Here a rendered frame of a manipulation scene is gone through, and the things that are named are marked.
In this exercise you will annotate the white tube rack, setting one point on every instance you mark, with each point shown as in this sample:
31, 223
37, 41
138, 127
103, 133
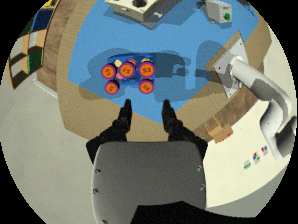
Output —
244, 2

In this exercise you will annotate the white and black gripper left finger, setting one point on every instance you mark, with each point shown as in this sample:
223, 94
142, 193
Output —
115, 132

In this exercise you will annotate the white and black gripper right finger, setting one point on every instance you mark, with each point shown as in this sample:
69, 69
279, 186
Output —
179, 132

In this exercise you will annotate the blue mat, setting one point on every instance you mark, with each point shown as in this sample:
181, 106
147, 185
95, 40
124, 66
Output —
183, 40

